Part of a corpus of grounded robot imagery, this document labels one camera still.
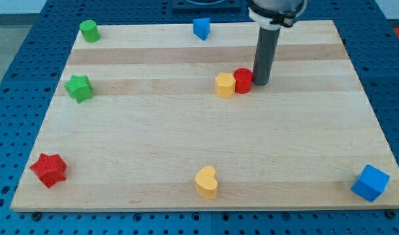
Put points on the blue cube block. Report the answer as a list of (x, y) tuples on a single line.
[(371, 183)]

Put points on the yellow hexagon block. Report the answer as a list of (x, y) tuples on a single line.
[(225, 85)]

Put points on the red cylinder block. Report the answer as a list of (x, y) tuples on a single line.
[(244, 78)]

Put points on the wooden board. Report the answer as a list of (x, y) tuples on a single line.
[(298, 143)]

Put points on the yellow heart block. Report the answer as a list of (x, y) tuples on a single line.
[(206, 184)]

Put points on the blue triangle block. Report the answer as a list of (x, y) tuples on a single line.
[(201, 27)]

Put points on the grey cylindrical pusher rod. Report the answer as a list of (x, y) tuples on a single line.
[(264, 55)]

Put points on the green star block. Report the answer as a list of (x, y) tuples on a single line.
[(79, 88)]

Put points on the green cylinder block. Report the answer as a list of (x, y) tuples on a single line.
[(89, 31)]

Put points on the red star block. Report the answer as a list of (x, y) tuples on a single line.
[(50, 169)]

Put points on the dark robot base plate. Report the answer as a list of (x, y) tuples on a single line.
[(185, 5)]

